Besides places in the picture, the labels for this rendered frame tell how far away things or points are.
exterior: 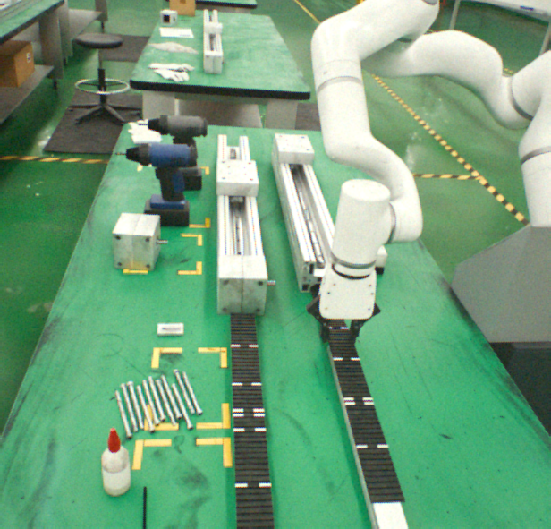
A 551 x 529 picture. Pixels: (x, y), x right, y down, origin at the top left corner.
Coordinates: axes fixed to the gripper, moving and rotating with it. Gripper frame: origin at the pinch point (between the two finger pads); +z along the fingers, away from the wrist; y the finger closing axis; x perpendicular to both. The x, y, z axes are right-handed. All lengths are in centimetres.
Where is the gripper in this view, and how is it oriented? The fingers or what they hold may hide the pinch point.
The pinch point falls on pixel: (339, 331)
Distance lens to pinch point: 112.6
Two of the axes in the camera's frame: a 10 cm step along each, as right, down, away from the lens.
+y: 9.9, 0.3, 1.3
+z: -0.9, 8.6, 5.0
